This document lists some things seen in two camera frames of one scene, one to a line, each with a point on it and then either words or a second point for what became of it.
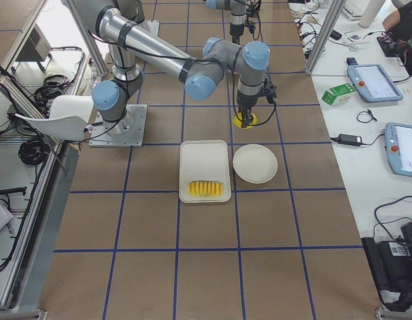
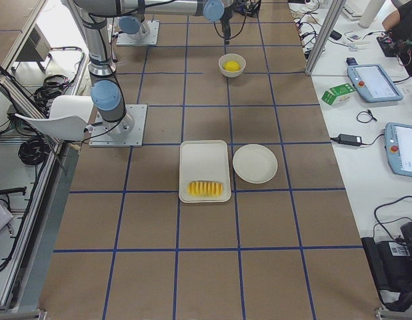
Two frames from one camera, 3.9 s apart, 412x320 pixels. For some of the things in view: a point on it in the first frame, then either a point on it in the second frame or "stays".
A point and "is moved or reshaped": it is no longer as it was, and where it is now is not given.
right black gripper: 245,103 to 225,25
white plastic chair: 69,115 stays
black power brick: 349,139 stays
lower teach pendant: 402,146 stays
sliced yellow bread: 205,189 stays
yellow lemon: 238,121 is moved or reshaped
